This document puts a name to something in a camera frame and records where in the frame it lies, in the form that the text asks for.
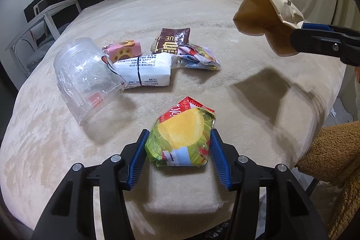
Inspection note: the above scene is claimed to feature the beige paper bag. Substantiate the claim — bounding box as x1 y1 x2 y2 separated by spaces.
233 0 304 57

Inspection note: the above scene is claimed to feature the green yellow chip bag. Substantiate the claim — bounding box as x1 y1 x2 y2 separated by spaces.
145 97 215 167

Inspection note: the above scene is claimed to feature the white tissue pack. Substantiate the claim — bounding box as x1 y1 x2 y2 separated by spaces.
113 52 178 89

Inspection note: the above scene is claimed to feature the clear plastic jar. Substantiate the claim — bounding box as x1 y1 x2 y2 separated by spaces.
54 37 127 124

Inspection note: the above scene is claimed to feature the colourful wrapper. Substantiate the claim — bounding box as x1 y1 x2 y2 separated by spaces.
177 44 221 71

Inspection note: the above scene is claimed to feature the pink paw print pack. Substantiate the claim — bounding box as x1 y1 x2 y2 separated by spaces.
102 40 142 63

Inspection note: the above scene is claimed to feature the brown snack wrapper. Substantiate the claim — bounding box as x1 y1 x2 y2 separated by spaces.
151 28 190 54

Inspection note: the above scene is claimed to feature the beige bed blanket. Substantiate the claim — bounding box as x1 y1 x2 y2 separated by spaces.
1 0 345 229

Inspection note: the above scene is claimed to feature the brown fuzzy sleeve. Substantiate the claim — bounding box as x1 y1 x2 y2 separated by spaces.
297 121 359 239

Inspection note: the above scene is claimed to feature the chair with grey cushion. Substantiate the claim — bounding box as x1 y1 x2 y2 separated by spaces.
26 22 55 73

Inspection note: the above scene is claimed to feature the white side table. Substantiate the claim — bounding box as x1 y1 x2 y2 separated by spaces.
4 0 83 72

